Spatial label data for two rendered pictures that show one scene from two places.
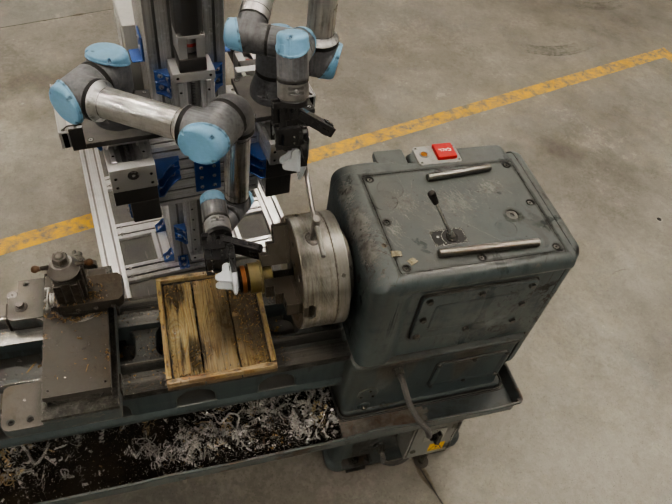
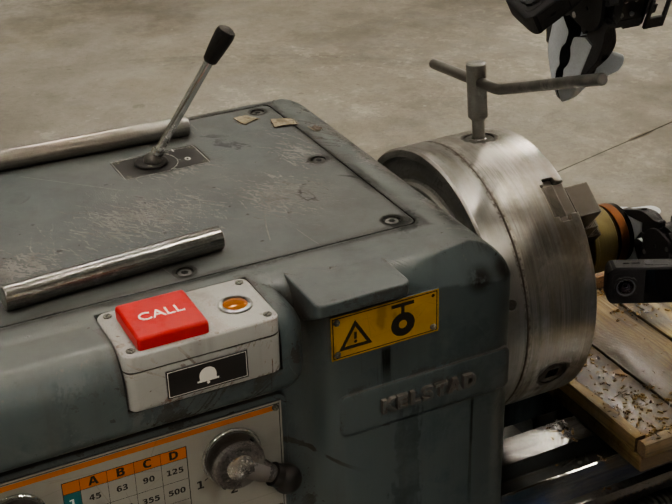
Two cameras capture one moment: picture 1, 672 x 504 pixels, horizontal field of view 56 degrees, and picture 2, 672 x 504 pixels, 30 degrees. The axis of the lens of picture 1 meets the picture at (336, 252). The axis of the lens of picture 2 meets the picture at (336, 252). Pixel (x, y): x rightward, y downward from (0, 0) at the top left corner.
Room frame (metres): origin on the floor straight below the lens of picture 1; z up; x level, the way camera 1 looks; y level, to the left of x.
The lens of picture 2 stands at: (2.33, -0.17, 1.78)
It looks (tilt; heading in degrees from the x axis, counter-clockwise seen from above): 28 degrees down; 177
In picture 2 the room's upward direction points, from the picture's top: 2 degrees counter-clockwise
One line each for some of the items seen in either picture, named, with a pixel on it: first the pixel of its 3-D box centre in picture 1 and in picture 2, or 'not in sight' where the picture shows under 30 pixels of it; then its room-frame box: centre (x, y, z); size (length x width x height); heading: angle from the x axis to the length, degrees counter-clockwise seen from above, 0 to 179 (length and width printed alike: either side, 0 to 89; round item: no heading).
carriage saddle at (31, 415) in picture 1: (62, 344); not in sight; (0.82, 0.69, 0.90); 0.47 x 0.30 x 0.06; 23
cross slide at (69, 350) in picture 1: (76, 326); not in sight; (0.85, 0.65, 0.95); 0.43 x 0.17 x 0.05; 23
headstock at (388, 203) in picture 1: (438, 250); (155, 384); (1.24, -0.30, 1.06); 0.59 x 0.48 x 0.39; 113
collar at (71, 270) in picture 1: (62, 265); not in sight; (0.91, 0.68, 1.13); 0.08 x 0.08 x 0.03
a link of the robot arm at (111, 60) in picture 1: (108, 69); not in sight; (1.47, 0.73, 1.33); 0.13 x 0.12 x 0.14; 164
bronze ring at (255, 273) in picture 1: (255, 277); (584, 240); (1.02, 0.20, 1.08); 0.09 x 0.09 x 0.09; 23
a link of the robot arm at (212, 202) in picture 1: (214, 210); not in sight; (1.23, 0.37, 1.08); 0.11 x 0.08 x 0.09; 22
